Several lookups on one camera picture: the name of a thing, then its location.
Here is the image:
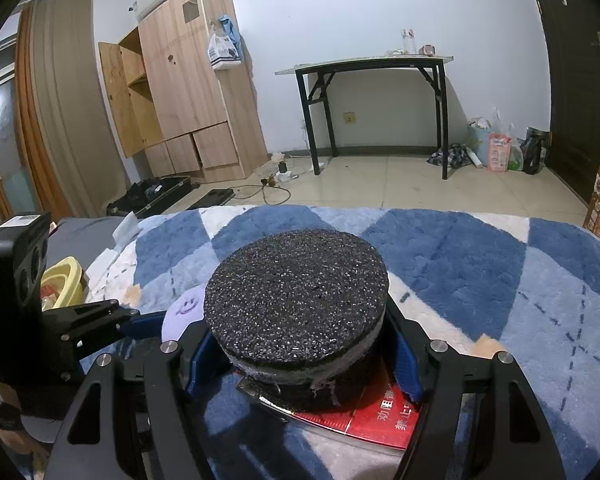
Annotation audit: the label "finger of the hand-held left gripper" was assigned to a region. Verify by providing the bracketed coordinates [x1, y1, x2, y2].
[42, 299, 167, 356]

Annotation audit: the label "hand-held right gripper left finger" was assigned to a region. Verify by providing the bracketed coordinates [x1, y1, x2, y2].
[45, 324, 231, 480]

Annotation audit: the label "blue hanging cloth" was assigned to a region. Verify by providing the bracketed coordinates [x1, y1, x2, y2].
[217, 14, 242, 58]

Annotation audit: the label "plaid cloth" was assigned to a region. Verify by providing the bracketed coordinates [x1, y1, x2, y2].
[426, 143, 473, 168]

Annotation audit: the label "wooden wardrobe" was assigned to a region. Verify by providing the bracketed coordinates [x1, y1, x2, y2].
[98, 0, 270, 183]

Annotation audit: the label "black flat panel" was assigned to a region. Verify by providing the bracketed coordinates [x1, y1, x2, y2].
[197, 188, 236, 206]

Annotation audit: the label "red carton box silver sides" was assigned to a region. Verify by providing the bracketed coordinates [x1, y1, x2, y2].
[237, 360, 423, 456]

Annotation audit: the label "yellow plastic tray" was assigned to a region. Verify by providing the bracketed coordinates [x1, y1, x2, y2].
[40, 256, 88, 311]

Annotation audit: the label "blue checkered blanket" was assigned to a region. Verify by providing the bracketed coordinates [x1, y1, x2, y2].
[77, 205, 600, 480]

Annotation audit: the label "black open suitcase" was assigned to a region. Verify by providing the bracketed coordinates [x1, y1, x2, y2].
[106, 175, 193, 218]

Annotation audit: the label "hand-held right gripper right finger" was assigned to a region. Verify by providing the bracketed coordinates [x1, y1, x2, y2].
[382, 305, 566, 480]

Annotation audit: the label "dark door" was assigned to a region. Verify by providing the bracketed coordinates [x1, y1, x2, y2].
[522, 0, 600, 206]

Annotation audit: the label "white hanging plastic bag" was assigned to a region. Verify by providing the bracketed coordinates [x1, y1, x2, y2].
[207, 32, 243, 72]

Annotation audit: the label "black foam cylinder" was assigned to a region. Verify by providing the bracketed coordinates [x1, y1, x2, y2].
[203, 228, 390, 413]

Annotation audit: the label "black plastic bag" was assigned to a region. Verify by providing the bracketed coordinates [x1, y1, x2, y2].
[519, 127, 551, 176]

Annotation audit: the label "black folding table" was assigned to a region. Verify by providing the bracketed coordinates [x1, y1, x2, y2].
[275, 54, 454, 181]

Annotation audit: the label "pink packet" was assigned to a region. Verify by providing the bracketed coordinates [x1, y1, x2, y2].
[487, 132, 512, 172]

